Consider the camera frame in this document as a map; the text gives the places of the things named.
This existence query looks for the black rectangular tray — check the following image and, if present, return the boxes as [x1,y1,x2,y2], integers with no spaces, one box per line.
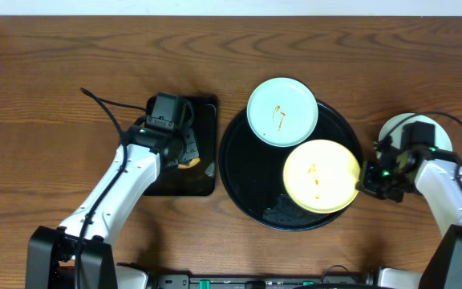
[143,95,218,197]

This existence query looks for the yellow plate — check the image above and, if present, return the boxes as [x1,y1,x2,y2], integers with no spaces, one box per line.
[282,140,360,214]

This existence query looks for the left black cable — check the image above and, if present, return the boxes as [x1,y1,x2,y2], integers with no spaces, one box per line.
[73,87,148,289]

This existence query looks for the light blue plate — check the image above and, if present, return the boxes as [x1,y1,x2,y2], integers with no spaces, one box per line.
[246,77,318,148]
[378,113,453,152]

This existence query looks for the right black cable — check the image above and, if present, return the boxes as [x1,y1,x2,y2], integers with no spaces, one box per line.
[375,111,462,230]

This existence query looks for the round black tray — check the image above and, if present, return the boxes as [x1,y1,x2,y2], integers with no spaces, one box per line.
[219,110,345,231]

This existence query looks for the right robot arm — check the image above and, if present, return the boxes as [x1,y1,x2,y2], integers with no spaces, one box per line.
[356,145,462,288]

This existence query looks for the orange green scrub sponge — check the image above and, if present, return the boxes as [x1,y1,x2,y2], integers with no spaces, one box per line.
[178,157,201,169]

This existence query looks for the black cable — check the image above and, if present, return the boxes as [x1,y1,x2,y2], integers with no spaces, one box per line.
[375,111,462,230]
[73,87,148,289]

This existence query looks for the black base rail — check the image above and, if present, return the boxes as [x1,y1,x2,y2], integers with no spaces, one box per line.
[114,263,424,289]

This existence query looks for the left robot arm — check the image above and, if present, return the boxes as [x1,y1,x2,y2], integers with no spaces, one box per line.
[25,116,199,288]

